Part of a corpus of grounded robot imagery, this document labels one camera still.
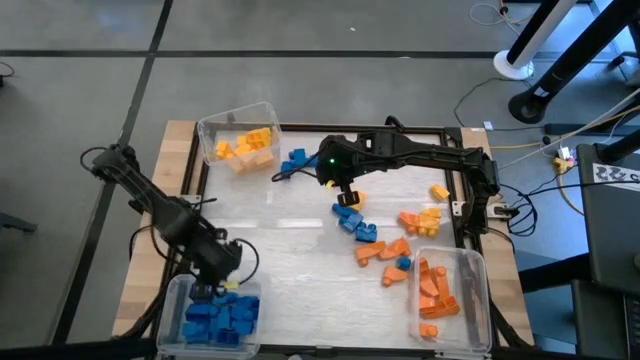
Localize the white floor cable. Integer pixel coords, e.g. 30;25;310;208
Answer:
499;87;640;171

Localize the black furniture foot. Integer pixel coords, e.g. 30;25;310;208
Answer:
0;212;39;235

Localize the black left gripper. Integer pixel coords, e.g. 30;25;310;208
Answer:
189;238;245;302

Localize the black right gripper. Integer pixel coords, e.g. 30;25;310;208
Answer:
298;134;362;207

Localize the white printed label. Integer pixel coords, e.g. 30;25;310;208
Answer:
592;162;640;194

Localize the black looped cable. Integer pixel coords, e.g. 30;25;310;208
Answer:
499;182;540;237

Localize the black pole stand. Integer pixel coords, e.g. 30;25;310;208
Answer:
507;0;640;125

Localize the black slanted pole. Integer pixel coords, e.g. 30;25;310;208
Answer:
594;127;640;164

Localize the yellow power plug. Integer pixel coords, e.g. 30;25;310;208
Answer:
552;147;576;174

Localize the black floor cable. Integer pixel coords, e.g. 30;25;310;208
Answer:
452;77;526;129

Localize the white pole stand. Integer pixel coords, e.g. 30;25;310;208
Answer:
492;0;581;81

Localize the dark grey desk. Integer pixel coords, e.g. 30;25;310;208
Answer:
569;143;640;360

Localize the clear plastic bin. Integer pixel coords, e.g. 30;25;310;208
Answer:
156;273;264;359
197;102;284;175
408;246;494;356

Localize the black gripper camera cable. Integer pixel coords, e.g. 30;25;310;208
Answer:
271;167;321;184
233;237;262;287

